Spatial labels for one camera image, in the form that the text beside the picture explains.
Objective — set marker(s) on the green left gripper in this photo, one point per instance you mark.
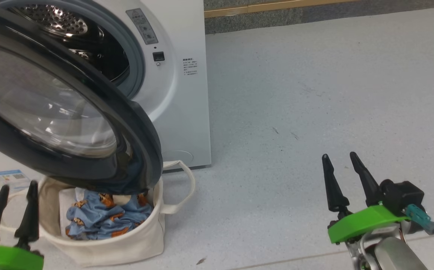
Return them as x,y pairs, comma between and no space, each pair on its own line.
3,258

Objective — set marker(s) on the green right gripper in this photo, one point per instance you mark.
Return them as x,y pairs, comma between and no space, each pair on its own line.
363,223

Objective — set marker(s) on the blue patterned clothing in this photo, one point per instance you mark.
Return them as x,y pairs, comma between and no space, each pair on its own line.
97,217

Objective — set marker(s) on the dark washing machine door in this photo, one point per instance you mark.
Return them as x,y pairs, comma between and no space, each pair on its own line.
142,150

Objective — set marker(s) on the cream canvas laundry basket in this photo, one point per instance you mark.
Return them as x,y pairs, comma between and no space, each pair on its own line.
127,243

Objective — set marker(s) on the white front-load washing machine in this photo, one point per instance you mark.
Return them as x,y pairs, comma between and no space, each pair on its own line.
187,112

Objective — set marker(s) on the stainless steel washing machine drum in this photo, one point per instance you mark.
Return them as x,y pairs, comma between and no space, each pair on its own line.
51,18

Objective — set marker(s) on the blue energy label sticker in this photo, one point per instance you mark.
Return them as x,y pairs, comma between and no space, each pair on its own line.
12,179

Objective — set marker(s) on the round filter cover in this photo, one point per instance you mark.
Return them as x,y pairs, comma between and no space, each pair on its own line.
181,157

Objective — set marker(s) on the grey warning sticker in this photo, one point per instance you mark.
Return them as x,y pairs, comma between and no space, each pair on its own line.
142,26

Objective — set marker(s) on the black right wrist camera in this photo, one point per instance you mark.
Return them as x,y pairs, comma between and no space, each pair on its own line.
404,195

